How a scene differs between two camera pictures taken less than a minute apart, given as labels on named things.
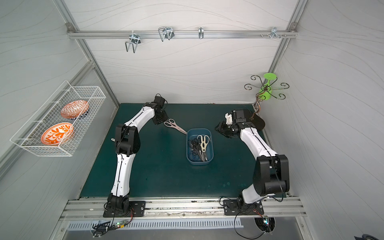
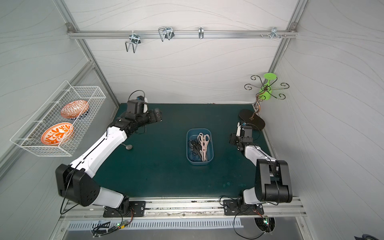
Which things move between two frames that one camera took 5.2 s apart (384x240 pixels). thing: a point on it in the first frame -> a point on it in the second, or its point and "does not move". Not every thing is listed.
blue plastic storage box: [192, 157] does not move
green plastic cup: [265, 91] does not move
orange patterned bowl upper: [75, 109] does not move
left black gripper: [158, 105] -> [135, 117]
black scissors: [195, 144] does not move
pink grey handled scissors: [171, 123] -> [203, 139]
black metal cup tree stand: [265, 89] does not move
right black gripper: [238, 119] -> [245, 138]
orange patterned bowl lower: [57, 133] does not move
